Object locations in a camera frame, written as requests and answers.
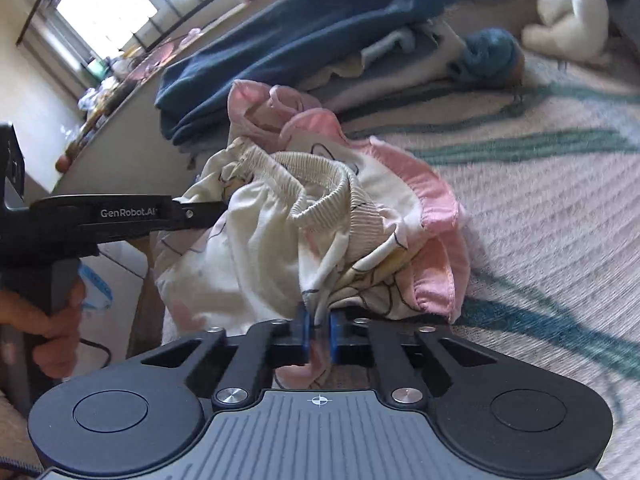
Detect person's left hand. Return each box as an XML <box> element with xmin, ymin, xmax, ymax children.
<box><xmin>0</xmin><ymin>280</ymin><xmax>89</xmax><ymax>379</ymax></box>

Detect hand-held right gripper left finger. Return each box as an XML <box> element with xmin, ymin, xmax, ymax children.
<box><xmin>135</xmin><ymin>302</ymin><xmax>313</xmax><ymax>408</ymax></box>

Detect light blue fleece garment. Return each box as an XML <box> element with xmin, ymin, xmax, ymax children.
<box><xmin>310</xmin><ymin>22</ymin><xmax>468</xmax><ymax>107</ymax></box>

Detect pink trimmed pajama top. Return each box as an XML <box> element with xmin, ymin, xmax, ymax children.
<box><xmin>227</xmin><ymin>80</ymin><xmax>362</xmax><ymax>171</ymax></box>

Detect blue printed ribbon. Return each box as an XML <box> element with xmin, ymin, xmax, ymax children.
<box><xmin>79</xmin><ymin>260</ymin><xmax>115</xmax><ymax>314</ymax></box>

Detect pink glass bowl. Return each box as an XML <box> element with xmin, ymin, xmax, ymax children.
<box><xmin>144</xmin><ymin>39</ymin><xmax>177</xmax><ymax>69</ymax></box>

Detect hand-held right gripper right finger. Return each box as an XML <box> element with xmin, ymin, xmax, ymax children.
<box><xmin>329</xmin><ymin>309</ymin><xmax>502</xmax><ymax>406</ymax></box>

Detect white plush toy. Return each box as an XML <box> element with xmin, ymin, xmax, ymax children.
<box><xmin>521</xmin><ymin>0</ymin><xmax>610</xmax><ymax>64</ymax></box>

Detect striped waffle blanket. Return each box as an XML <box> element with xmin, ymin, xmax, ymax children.
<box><xmin>165</xmin><ymin>0</ymin><xmax>640</xmax><ymax>472</ymax></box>

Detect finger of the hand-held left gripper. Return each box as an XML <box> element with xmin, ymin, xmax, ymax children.
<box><xmin>171</xmin><ymin>198</ymin><xmax>229</xmax><ymax>232</ymax></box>

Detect cream printed pajama pants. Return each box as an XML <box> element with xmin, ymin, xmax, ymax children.
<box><xmin>152</xmin><ymin>140</ymin><xmax>472</xmax><ymax>392</ymax></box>

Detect thin black cable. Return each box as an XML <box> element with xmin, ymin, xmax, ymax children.
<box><xmin>77</xmin><ymin>336</ymin><xmax>114</xmax><ymax>371</ymax></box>

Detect thick braided black cable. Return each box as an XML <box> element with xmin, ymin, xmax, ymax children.
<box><xmin>0</xmin><ymin>454</ymin><xmax>44</xmax><ymax>480</ymax></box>

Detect dark blue fleece pants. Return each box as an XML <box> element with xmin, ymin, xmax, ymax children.
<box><xmin>154</xmin><ymin>0</ymin><xmax>459</xmax><ymax>144</ymax></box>

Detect blue rolled sock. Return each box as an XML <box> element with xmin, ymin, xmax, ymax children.
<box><xmin>450</xmin><ymin>27</ymin><xmax>526</xmax><ymax>87</ymax></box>

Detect window with dark frame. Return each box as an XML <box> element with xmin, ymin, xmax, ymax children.
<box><xmin>15</xmin><ymin>0</ymin><xmax>222</xmax><ymax>62</ymax></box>

